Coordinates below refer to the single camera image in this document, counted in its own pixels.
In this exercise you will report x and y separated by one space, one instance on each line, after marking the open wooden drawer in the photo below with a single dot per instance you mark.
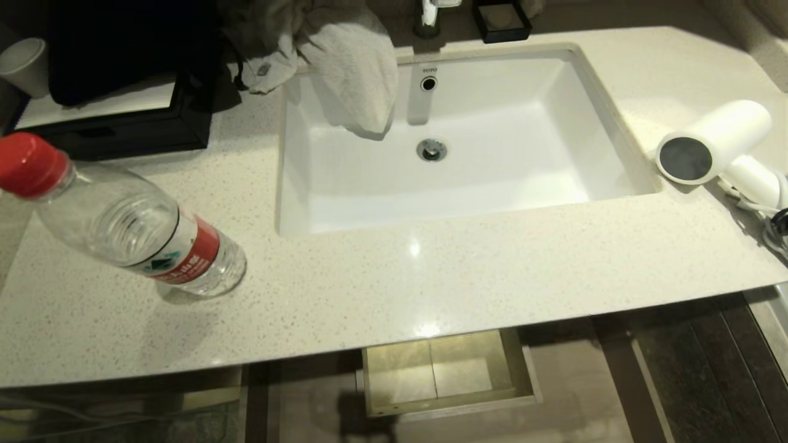
443 372

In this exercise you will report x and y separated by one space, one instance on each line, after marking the white hair dryer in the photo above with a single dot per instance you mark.
717 143

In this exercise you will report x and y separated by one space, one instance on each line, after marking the white sink basin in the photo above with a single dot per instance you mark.
455 172

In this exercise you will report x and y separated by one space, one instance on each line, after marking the chrome sink drain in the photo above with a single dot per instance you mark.
431 149

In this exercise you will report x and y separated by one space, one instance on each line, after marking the grey towel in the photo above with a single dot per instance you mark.
348 67

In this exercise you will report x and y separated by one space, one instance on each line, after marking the chrome faucet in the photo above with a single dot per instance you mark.
431 15

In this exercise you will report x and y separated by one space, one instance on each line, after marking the small black square box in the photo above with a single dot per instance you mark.
501 18

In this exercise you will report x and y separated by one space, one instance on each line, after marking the clear plastic water bottle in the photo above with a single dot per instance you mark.
129 224

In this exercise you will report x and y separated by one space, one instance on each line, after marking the black tray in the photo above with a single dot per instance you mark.
123 126

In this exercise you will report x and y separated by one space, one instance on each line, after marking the black bag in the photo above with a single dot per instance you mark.
132 43

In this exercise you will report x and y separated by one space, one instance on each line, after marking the white paper cup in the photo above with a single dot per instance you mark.
26 66

